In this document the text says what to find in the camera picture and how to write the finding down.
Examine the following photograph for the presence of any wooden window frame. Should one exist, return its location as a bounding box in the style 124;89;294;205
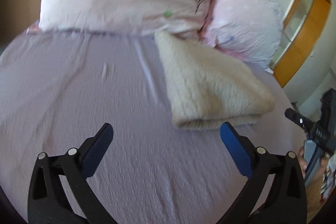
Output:
258;0;332;88

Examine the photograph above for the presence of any pink floral pillow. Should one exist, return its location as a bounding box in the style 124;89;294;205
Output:
201;0;283;71

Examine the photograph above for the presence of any lavender bed sheet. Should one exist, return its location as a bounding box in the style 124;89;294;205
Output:
0;27;306;224

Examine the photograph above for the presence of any person's right hand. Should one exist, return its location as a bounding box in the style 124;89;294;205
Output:
298;147;329;187

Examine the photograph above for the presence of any wooden bookshelf with items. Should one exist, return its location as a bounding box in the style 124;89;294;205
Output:
320;159;335;203

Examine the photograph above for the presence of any cream fleece blanket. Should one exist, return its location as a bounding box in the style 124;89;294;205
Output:
154;31;275;131

